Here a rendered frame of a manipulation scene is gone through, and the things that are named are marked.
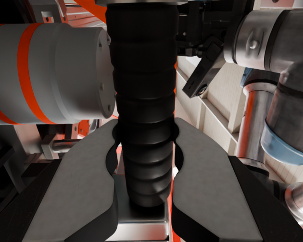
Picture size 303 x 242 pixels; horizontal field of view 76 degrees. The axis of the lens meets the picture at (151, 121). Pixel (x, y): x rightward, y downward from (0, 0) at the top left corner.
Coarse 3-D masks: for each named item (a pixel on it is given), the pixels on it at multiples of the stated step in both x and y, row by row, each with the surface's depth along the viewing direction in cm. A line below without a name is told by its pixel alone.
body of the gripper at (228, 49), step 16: (192, 0) 28; (208, 0) 29; (224, 0) 28; (240, 0) 25; (192, 16) 29; (208, 16) 29; (224, 16) 28; (240, 16) 26; (192, 32) 30; (208, 32) 30; (224, 32) 30; (192, 48) 32; (224, 48) 28
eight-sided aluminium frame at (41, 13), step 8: (32, 0) 43; (40, 0) 43; (48, 0) 43; (56, 0) 43; (32, 8) 44; (40, 8) 44; (48, 8) 44; (56, 8) 44; (64, 8) 46; (40, 16) 45; (48, 16) 46; (56, 16) 45; (64, 16) 47; (56, 128) 50; (72, 128) 50; (64, 136) 50; (72, 136) 50
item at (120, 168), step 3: (120, 156) 28; (120, 159) 27; (120, 162) 27; (123, 162) 27; (120, 165) 26; (123, 165) 26; (117, 168) 26; (120, 168) 26; (123, 168) 26; (117, 171) 25; (120, 171) 25; (123, 171) 25
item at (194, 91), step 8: (208, 48) 31; (216, 48) 30; (208, 56) 31; (216, 56) 30; (200, 64) 33; (208, 64) 32; (216, 64) 32; (200, 72) 33; (208, 72) 32; (216, 72) 35; (192, 80) 35; (200, 80) 34; (208, 80) 36; (184, 88) 37; (192, 88) 35; (200, 88) 36; (192, 96) 37
